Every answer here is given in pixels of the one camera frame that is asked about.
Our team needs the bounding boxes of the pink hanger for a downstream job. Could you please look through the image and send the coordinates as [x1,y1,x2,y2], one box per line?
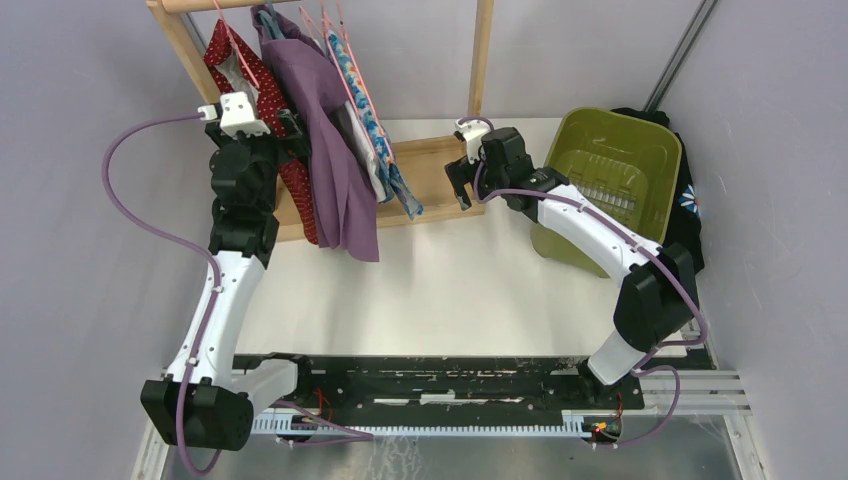
[299,7,370,137]
[212,0,260,89]
[320,1,395,167]

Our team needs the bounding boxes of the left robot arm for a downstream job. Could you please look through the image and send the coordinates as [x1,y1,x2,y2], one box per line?
[140,121,315,451]

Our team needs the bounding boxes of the black floral cloth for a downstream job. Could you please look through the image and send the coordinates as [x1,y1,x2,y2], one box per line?
[610,107,706,274]

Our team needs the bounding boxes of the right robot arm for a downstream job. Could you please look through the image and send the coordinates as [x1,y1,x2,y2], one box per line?
[445,117,705,408]

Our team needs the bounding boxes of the wooden clothes rack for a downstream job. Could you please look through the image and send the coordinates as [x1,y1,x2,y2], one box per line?
[146,0,494,223]

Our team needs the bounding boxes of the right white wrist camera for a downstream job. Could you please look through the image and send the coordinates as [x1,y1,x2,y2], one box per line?
[455,116,494,164]

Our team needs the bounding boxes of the aluminium rail frame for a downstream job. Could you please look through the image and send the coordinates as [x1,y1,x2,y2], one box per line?
[132,368,770,480]

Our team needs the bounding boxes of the white garment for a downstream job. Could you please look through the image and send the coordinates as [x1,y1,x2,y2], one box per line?
[342,101,388,203]

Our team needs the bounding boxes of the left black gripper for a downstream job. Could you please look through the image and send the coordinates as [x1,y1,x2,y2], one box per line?
[205,108,310,212]

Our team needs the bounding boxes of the white cable comb strip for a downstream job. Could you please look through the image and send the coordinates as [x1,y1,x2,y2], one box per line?
[251,409,610,440]

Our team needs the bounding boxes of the red polka dot skirt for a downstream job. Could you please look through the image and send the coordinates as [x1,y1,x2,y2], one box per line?
[203,21,318,244]

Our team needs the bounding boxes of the purple cable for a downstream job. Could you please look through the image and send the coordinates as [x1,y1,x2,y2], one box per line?
[101,113,224,477]
[457,116,709,446]

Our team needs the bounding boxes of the blue floral garment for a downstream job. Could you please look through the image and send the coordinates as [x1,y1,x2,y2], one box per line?
[326,29,424,220]

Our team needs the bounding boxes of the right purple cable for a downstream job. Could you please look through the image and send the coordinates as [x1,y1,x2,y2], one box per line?
[457,116,709,446]

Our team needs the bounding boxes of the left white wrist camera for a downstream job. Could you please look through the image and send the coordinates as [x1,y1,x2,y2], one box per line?
[197,91,271,139]

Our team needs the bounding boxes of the purple garment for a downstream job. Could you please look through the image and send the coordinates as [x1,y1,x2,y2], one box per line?
[251,5,379,262]

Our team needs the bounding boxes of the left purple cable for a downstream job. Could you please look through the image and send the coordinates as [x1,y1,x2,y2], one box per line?
[101,113,224,477]

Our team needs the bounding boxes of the green plastic basket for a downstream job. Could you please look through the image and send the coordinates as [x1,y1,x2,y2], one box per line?
[545,107,683,244]

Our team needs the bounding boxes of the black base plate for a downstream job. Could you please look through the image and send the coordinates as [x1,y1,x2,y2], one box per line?
[282,354,645,427]

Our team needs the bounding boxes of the grey blue hanger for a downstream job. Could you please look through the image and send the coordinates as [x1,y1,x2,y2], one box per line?
[256,0,283,39]

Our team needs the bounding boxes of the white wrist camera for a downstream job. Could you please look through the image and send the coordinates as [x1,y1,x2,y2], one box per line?
[197,91,271,139]
[455,116,494,164]

